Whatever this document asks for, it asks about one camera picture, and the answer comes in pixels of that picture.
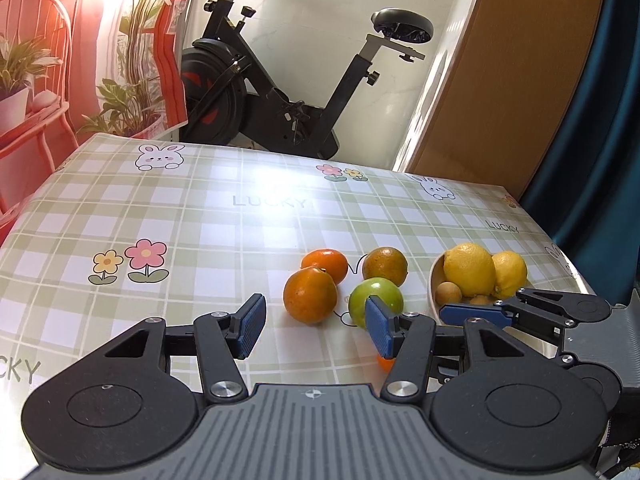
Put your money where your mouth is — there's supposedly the cream oval plate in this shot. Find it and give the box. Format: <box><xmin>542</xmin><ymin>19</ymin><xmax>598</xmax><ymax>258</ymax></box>
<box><xmin>429</xmin><ymin>251</ymin><xmax>541</xmax><ymax>328</ymax></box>

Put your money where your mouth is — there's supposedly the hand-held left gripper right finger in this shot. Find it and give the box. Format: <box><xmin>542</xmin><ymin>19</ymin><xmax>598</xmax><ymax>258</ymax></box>
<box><xmin>365</xmin><ymin>296</ymin><xmax>557</xmax><ymax>404</ymax></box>

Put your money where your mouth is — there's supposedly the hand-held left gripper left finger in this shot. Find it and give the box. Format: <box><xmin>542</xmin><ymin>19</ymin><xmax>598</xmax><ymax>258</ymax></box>
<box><xmin>90</xmin><ymin>293</ymin><xmax>267</xmax><ymax>403</ymax></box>

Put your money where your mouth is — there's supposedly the dark blue curtain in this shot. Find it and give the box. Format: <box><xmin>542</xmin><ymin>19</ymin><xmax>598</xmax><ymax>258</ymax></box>
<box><xmin>520</xmin><ymin>0</ymin><xmax>640</xmax><ymax>293</ymax></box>

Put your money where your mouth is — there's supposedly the large yellow lemon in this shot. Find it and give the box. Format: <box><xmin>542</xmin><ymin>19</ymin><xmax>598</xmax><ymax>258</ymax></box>
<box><xmin>443</xmin><ymin>242</ymin><xmax>497</xmax><ymax>297</ymax></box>

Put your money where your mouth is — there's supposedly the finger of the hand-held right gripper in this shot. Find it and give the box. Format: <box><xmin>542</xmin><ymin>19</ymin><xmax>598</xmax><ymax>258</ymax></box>
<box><xmin>434</xmin><ymin>346</ymin><xmax>468</xmax><ymax>386</ymax></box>
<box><xmin>439</xmin><ymin>287</ymin><xmax>613</xmax><ymax>347</ymax></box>

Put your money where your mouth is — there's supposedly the brown wooden door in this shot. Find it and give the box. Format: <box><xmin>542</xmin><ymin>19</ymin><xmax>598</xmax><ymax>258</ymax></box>
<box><xmin>402</xmin><ymin>0</ymin><xmax>608</xmax><ymax>201</ymax></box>

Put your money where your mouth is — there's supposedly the green apple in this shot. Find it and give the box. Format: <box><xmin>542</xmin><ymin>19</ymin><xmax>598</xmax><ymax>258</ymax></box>
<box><xmin>348</xmin><ymin>278</ymin><xmax>404</xmax><ymax>330</ymax></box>

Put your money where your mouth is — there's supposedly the black exercise bike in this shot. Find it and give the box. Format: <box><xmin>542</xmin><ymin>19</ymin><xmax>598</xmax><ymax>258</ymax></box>
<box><xmin>179</xmin><ymin>0</ymin><xmax>435</xmax><ymax>161</ymax></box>

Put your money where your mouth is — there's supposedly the greenish speckled orange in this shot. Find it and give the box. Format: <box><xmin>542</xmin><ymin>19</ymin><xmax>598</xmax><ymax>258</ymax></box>
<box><xmin>362</xmin><ymin>246</ymin><xmax>408</xmax><ymax>287</ymax></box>

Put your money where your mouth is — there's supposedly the flat orange mandarin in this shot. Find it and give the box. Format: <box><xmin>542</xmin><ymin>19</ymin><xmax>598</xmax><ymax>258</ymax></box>
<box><xmin>301</xmin><ymin>249</ymin><xmax>349</xmax><ymax>286</ymax></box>

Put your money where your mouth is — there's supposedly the large smooth orange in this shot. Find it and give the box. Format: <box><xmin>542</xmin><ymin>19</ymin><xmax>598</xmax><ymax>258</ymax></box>
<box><xmin>283</xmin><ymin>266</ymin><xmax>338</xmax><ymax>324</ymax></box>

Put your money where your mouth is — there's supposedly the red printed wall backdrop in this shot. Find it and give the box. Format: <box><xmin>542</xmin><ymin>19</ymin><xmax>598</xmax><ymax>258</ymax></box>
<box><xmin>0</xmin><ymin>0</ymin><xmax>201</xmax><ymax>246</ymax></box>

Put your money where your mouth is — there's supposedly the small yellow lemon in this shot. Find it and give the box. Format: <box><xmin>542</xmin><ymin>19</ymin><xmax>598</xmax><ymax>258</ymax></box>
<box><xmin>491</xmin><ymin>250</ymin><xmax>529</xmax><ymax>300</ymax></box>

